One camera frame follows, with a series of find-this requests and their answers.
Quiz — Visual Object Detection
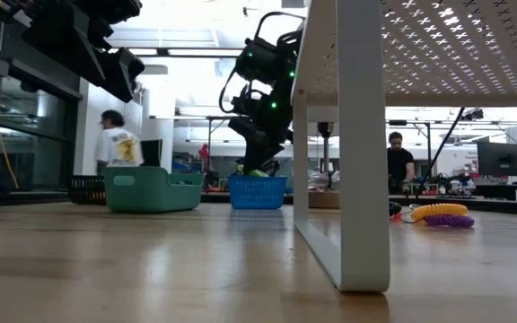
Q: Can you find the clear coiled lamp cord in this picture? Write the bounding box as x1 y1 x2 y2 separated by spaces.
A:
307 169 341 193

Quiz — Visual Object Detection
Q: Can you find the ceiling light strip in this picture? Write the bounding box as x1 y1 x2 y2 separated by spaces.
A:
105 46 244 58

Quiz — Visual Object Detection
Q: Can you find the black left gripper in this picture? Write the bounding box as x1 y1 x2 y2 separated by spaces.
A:
242 84 294 176

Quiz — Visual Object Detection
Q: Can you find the teal plastic bin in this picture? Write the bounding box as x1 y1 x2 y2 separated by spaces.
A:
101 165 206 214

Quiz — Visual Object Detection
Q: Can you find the person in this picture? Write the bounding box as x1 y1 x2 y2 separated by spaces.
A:
93 109 145 175
385 130 417 196

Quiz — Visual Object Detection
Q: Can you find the black slotted plastic basket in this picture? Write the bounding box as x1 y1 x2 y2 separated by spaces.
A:
68 174 107 205

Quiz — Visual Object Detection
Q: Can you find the green coil wristband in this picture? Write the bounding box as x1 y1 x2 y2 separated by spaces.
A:
235 164 271 179

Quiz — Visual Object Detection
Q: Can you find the purple coil wristband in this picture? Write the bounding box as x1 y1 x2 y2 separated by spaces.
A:
422 214 476 229

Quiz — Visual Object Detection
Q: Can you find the yellow coil wristband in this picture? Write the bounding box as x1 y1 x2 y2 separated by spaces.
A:
409 203 469 223

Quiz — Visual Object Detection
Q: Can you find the thin black diagonal pole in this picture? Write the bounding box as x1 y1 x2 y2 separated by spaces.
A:
414 106 485 199

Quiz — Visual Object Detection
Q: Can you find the large black monitor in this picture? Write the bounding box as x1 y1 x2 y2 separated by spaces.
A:
476 140 517 178

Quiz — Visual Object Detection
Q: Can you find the red background object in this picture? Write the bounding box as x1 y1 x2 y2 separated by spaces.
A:
197 143 211 172

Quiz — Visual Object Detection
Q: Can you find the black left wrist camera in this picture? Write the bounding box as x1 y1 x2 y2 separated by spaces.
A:
227 114 265 141

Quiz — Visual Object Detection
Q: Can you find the blue slotted plastic basket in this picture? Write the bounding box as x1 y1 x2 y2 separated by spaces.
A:
227 174 289 211

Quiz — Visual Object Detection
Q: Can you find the small black monitor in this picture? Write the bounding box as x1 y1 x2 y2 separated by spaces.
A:
139 138 163 169

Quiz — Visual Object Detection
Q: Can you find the white perforated metal shelf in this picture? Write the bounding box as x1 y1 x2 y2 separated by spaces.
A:
291 0 517 295

